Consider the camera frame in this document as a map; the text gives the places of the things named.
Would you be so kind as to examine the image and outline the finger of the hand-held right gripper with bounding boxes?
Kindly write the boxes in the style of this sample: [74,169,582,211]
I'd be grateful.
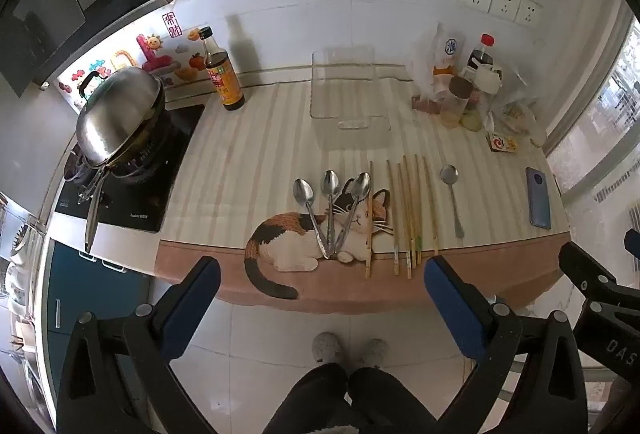
[625,229,640,272]
[559,241,621,300]

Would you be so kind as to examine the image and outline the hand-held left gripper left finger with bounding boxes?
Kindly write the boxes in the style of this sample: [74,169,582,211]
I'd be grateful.
[57,256,222,434]

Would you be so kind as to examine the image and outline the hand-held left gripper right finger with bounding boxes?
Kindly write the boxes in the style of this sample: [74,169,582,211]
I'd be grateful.
[424,256,587,434]

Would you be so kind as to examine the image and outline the group of wooden chopsticks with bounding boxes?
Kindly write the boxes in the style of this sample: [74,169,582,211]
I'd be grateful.
[365,154,440,280]

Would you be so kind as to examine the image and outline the steel spoon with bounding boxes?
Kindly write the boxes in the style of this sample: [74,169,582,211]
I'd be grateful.
[330,172,372,262]
[292,178,331,261]
[320,170,342,260]
[439,164,466,239]

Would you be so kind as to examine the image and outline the clear plastic container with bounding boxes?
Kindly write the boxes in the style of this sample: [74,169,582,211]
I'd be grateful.
[310,45,393,133]

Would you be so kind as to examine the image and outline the blue phone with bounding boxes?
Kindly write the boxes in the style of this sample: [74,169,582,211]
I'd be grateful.
[525,166,553,230]

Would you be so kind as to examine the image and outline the grey right slipper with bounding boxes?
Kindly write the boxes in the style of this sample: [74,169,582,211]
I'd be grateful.
[357,339,389,370]

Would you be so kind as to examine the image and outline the grey slipper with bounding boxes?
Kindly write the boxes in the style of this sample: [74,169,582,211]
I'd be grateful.
[357,339,389,370]
[312,332,344,366]

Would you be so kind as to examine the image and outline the blue kitchen cabinet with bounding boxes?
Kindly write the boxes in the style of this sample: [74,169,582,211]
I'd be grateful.
[42,239,153,415]

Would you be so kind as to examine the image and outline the black glass gas stove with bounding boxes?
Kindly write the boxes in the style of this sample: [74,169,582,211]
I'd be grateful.
[54,103,208,235]

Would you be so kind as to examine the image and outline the window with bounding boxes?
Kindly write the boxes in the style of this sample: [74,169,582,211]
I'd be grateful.
[545,9,640,235]

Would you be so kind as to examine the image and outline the grey left slipper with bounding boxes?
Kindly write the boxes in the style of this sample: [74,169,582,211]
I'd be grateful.
[312,332,344,366]

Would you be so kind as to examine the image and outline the small red yellow box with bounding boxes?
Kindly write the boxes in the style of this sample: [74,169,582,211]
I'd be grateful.
[487,132,520,154]

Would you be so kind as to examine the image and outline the person's left leg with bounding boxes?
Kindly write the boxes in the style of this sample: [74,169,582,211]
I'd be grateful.
[277,363,351,434]

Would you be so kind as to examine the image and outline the cat printed striped mat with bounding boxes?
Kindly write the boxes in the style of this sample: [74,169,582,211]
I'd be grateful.
[155,81,572,315]

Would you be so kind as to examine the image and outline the clear plastic bag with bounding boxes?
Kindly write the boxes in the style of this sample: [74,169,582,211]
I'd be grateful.
[487,84,548,149]

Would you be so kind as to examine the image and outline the metal kitchen rack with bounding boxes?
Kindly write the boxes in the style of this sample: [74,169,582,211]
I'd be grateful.
[0,194,47,365]

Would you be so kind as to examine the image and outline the jar with brown lid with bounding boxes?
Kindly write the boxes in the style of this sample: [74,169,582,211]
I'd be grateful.
[440,76,474,130]

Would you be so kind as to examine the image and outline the pink packet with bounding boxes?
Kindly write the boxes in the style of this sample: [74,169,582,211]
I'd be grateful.
[411,95,446,114]

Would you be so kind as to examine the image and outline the steel wok pan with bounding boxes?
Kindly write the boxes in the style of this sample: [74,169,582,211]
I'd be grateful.
[75,66,167,166]

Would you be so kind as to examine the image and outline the white plastic cup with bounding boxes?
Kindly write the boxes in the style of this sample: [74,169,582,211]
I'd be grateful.
[460,64,503,94]

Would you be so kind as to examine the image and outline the dark soy sauce bottle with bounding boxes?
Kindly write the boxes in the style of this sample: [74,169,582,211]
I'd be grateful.
[199,26,246,111]

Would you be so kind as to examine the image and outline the dark bottle with red cap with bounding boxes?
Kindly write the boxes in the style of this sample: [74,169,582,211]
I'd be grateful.
[466,33,497,76]

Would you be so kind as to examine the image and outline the white plastic bag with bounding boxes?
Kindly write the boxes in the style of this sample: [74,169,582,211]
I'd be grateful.
[405,21,473,101]

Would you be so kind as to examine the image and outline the steel wok with handle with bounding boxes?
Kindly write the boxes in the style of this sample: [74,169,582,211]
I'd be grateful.
[75,104,168,255]

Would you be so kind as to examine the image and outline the colourful wall stickers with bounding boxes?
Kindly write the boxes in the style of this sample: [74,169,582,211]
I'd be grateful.
[57,11,207,107]

